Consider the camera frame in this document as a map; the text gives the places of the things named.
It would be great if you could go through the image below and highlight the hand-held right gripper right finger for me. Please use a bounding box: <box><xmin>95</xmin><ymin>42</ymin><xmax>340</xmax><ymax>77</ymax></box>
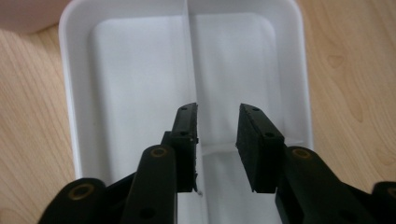
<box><xmin>235</xmin><ymin>103</ymin><xmax>286</xmax><ymax>194</ymax></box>

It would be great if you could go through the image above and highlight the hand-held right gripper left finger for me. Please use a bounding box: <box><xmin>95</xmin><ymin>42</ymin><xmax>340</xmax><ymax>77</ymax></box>
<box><xmin>161</xmin><ymin>102</ymin><xmax>200</xmax><ymax>193</ymax></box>

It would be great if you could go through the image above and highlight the white plastic tray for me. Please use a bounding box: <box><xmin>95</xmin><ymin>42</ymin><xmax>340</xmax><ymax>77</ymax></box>
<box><xmin>58</xmin><ymin>0</ymin><xmax>314</xmax><ymax>224</ymax></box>

